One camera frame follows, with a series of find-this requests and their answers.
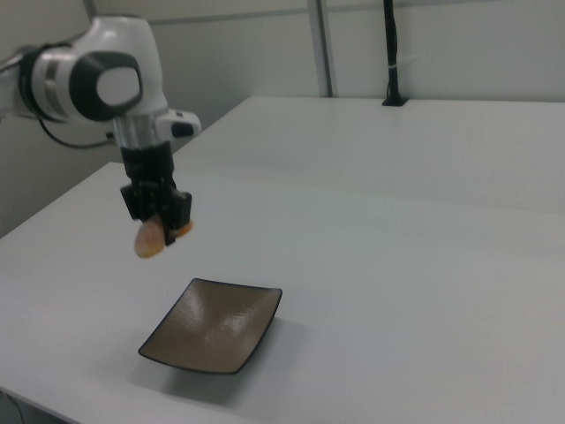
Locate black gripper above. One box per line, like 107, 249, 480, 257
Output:
119, 140, 194, 247

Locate thin cable under table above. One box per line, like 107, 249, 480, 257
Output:
0, 390, 26, 424

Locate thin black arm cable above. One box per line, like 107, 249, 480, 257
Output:
37, 117, 118, 150

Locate brown square ceramic plate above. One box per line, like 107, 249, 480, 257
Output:
137, 277, 283, 376

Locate sugar-dusted orange bread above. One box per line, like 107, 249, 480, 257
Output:
133, 218, 196, 260

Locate black camera pole with base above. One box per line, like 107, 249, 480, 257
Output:
380, 0, 411, 109

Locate grey partition post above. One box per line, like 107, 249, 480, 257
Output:
306, 0, 340, 99

